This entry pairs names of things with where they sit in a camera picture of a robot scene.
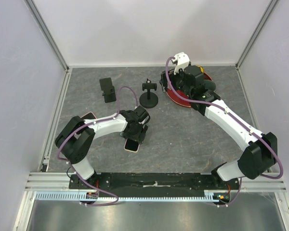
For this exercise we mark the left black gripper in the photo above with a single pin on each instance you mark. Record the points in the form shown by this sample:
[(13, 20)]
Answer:
[(137, 137)]

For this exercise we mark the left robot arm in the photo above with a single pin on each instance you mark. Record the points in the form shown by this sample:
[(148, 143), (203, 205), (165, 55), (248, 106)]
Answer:
[(77, 136)]

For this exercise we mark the black folding phone stand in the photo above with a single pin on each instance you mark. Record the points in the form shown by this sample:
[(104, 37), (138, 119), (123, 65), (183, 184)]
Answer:
[(108, 90)]

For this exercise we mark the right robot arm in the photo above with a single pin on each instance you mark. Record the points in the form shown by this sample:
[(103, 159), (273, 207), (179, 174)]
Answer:
[(259, 149)]

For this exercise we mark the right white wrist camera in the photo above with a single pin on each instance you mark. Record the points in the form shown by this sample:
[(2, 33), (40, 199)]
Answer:
[(181, 61)]

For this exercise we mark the red round tray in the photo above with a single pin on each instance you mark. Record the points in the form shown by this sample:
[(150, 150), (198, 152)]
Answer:
[(191, 83)]

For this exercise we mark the aluminium frame post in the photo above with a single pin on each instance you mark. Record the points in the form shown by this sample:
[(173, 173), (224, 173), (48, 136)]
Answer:
[(257, 31), (46, 32)]

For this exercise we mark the left aluminium frame post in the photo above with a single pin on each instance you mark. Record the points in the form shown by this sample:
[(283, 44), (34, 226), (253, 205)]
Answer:
[(46, 32)]

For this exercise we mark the black round-base phone stand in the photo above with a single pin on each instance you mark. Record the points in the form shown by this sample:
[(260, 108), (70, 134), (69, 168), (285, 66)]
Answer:
[(148, 99)]

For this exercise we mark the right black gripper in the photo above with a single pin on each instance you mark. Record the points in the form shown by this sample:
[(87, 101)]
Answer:
[(172, 77)]

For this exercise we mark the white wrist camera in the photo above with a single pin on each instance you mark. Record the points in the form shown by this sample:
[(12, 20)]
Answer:
[(181, 61), (142, 115)]

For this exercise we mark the pink-cased smartphone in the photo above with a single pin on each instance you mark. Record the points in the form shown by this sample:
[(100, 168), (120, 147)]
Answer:
[(131, 146)]

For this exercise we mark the pink phone near left edge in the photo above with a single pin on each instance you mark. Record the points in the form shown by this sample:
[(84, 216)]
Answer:
[(89, 115)]

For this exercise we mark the right aluminium frame post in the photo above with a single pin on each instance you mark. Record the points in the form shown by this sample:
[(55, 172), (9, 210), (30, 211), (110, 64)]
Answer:
[(257, 31)]

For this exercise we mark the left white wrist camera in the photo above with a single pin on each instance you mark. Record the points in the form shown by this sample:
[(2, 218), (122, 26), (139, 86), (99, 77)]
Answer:
[(142, 115)]

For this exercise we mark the yellow mug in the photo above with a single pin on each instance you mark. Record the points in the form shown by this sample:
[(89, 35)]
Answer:
[(201, 69)]

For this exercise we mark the slotted cable duct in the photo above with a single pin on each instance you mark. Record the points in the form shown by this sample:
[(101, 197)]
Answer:
[(84, 196)]

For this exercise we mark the dark green mug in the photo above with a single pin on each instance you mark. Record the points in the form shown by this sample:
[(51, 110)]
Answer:
[(209, 85)]

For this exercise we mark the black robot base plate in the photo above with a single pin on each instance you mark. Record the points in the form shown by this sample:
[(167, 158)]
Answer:
[(160, 184)]

